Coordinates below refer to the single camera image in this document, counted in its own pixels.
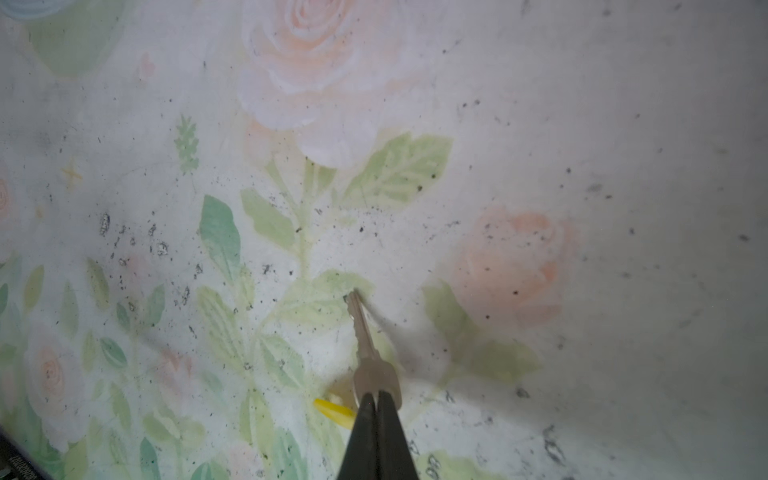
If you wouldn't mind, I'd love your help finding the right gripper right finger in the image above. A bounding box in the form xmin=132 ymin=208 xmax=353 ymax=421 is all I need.
xmin=376 ymin=391 xmax=419 ymax=480

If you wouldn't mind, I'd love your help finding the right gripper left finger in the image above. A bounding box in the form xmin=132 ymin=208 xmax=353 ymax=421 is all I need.
xmin=337 ymin=393 xmax=378 ymax=480

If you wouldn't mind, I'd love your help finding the yellow tagged key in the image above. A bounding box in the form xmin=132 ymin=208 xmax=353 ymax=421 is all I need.
xmin=344 ymin=290 xmax=402 ymax=427

